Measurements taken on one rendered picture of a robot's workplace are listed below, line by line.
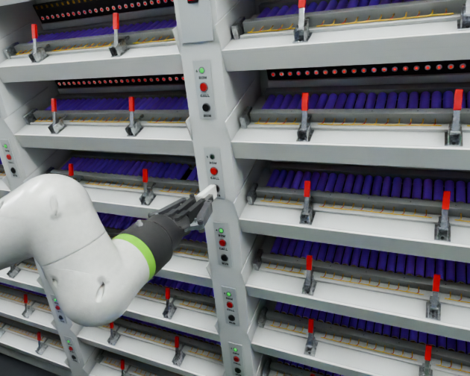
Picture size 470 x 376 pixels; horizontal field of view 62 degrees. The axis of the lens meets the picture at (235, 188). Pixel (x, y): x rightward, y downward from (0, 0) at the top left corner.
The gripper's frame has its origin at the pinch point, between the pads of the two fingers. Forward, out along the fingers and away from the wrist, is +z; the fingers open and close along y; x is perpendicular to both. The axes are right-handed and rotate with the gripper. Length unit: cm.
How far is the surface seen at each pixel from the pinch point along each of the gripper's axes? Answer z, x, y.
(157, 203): 6.8, -6.8, -19.6
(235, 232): 4.8, -11.1, 3.7
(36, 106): 15, 17, -65
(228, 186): 4.8, 0.6, 3.2
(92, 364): 8, -80, -65
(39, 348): 6, -80, -92
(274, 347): 5.5, -44.8, 11.5
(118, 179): 11.3, -2.9, -35.2
